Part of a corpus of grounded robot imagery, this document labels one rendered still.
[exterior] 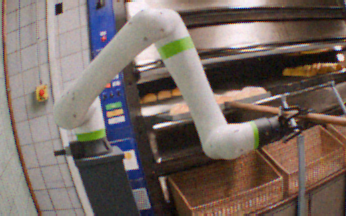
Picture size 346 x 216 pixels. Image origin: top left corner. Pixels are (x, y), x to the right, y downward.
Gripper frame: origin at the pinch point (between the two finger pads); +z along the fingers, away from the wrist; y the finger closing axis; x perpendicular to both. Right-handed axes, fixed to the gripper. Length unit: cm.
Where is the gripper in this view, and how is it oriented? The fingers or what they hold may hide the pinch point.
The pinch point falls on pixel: (308, 116)
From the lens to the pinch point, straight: 185.7
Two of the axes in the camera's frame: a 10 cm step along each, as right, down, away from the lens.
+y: 1.9, 9.8, 1.0
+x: 2.5, 0.5, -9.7
